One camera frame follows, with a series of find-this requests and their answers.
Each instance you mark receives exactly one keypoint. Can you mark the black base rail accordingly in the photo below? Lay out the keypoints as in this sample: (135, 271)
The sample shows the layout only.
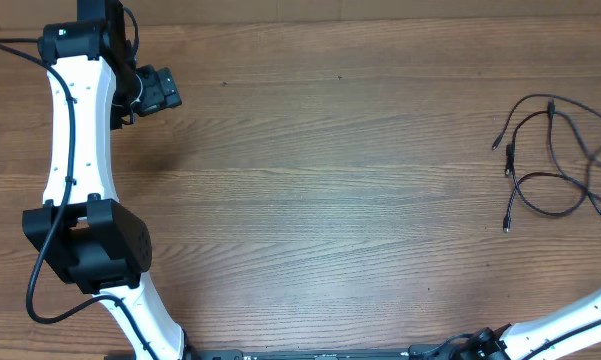
(414, 352)

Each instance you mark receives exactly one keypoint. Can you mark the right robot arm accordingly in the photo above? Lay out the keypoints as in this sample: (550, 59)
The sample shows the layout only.
(568, 330)

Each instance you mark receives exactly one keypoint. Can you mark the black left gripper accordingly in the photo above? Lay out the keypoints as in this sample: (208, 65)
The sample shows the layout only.
(160, 92)

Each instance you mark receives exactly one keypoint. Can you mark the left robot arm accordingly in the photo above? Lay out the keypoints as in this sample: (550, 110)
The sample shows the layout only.
(81, 230)

